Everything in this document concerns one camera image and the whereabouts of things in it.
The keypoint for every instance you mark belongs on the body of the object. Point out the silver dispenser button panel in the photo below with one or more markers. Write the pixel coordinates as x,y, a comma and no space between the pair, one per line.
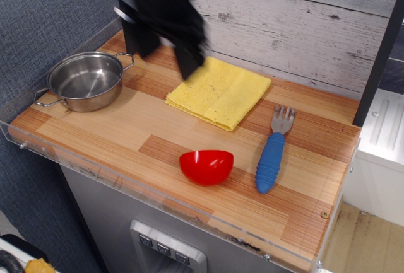
159,252

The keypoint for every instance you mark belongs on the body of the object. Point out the red plastic bowl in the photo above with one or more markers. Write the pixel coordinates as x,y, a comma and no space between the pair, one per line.
206,167

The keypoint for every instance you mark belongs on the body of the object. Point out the small stainless steel pot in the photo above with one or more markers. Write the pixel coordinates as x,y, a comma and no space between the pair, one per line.
85,82

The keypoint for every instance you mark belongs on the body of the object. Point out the blue handled metal fork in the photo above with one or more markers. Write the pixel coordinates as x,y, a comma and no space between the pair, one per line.
269,163

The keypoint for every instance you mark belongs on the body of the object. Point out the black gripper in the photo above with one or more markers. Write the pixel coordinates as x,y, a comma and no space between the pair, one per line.
176,20

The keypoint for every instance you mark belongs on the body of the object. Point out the black left vertical post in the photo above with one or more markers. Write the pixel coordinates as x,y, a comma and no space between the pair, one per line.
132,31

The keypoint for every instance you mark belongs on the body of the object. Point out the clear acrylic edge guard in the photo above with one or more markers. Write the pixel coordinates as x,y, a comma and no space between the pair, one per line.
288,223

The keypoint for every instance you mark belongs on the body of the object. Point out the grey toy fridge cabinet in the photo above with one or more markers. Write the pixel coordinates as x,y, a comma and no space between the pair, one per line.
108,213

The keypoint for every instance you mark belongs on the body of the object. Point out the yellow folded cloth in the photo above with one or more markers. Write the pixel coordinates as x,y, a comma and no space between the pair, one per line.
219,93

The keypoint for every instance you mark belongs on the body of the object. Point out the white ridged appliance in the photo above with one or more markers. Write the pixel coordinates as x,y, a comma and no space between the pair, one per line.
374,182

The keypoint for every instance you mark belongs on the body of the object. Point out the black right vertical post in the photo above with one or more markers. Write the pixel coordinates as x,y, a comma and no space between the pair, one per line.
375,77

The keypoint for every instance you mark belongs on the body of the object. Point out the yellow object bottom left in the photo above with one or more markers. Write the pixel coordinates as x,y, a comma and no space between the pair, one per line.
39,266

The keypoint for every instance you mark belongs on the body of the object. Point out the black vertical post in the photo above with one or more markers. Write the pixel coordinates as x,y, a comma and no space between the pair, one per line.
132,31
375,77

